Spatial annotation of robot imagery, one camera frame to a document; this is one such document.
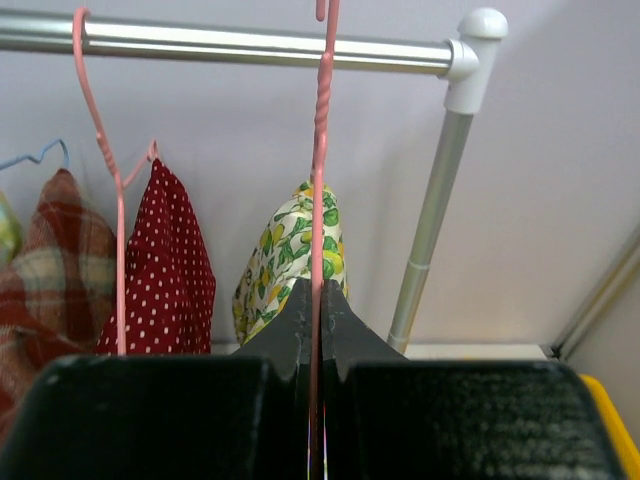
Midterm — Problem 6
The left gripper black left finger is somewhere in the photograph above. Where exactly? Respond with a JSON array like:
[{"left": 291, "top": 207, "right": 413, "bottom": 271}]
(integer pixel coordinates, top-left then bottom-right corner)
[{"left": 232, "top": 279, "right": 312, "bottom": 479}]

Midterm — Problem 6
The pink wire hanger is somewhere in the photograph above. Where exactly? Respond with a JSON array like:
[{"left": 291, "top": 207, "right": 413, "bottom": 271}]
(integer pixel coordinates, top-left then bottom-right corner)
[
  {"left": 71, "top": 7, "right": 147, "bottom": 356},
  {"left": 309, "top": 0, "right": 340, "bottom": 479}
]

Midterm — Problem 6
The clothes rack metal white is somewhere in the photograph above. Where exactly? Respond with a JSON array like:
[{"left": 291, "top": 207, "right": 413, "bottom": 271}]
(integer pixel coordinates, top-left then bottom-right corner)
[{"left": 1, "top": 8, "right": 508, "bottom": 352}]

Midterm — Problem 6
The yellow plastic tray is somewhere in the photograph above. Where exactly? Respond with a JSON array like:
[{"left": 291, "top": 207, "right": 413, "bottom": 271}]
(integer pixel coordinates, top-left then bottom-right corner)
[{"left": 580, "top": 374, "right": 640, "bottom": 480}]

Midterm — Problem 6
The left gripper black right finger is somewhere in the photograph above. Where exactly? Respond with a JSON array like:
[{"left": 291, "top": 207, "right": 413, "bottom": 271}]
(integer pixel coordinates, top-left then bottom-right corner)
[{"left": 321, "top": 280, "right": 407, "bottom": 479}]

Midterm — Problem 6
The pastel floral garment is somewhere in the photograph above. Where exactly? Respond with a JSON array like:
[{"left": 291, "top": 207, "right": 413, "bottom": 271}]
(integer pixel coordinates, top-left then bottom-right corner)
[{"left": 0, "top": 193, "right": 23, "bottom": 267}]

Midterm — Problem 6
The lemon print cloth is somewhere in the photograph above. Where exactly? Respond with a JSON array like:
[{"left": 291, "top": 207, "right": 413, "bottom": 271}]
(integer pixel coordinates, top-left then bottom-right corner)
[{"left": 232, "top": 181, "right": 350, "bottom": 345}]

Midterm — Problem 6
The blue wire hanger right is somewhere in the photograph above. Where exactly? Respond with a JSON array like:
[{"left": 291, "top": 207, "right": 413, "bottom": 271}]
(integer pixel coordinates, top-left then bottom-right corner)
[{"left": 0, "top": 138, "right": 70, "bottom": 171}]

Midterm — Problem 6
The red polka dot skirt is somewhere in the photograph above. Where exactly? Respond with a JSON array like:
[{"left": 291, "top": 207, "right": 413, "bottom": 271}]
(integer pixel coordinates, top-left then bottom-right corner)
[{"left": 124, "top": 160, "right": 216, "bottom": 355}]

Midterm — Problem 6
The red plaid garment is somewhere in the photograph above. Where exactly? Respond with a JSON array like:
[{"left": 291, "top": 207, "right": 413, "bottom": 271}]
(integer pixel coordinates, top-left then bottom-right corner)
[{"left": 1, "top": 169, "right": 116, "bottom": 436}]

